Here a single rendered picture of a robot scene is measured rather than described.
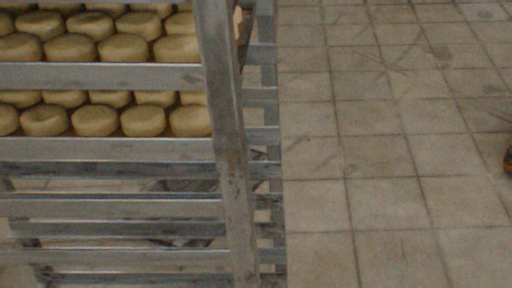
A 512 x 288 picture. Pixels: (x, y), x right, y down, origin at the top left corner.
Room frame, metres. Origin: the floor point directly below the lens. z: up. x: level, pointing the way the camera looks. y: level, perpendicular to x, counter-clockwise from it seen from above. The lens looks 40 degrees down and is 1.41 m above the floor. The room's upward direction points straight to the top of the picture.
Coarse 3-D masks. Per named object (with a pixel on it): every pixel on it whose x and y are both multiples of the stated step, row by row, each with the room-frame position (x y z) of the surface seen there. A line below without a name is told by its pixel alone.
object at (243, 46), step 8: (248, 8) 0.88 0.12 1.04; (248, 16) 0.86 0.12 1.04; (248, 24) 0.83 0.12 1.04; (248, 32) 0.77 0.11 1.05; (240, 40) 0.77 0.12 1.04; (248, 40) 0.76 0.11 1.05; (240, 48) 0.74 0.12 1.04; (248, 48) 0.75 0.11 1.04; (240, 56) 0.72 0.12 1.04; (240, 64) 0.67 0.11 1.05; (240, 72) 0.65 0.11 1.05
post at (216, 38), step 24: (192, 0) 0.45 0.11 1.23; (216, 0) 0.45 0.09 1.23; (216, 24) 0.45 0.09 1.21; (216, 48) 0.45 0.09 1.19; (216, 72) 0.45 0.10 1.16; (216, 96) 0.45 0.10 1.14; (240, 96) 0.47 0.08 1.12; (216, 120) 0.45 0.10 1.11; (240, 120) 0.45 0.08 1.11; (216, 144) 0.45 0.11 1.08; (240, 144) 0.45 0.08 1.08; (240, 168) 0.45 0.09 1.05; (240, 192) 0.45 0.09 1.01; (240, 216) 0.45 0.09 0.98; (240, 240) 0.45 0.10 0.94; (240, 264) 0.45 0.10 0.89
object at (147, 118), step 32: (0, 96) 0.57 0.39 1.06; (32, 96) 0.58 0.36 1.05; (64, 96) 0.57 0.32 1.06; (96, 96) 0.57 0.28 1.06; (128, 96) 0.59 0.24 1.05; (160, 96) 0.57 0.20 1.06; (192, 96) 0.57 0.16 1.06; (0, 128) 0.51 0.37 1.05; (32, 128) 0.50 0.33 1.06; (64, 128) 0.52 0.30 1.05; (96, 128) 0.51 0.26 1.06; (128, 128) 0.51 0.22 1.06; (160, 128) 0.52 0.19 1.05; (192, 128) 0.51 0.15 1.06
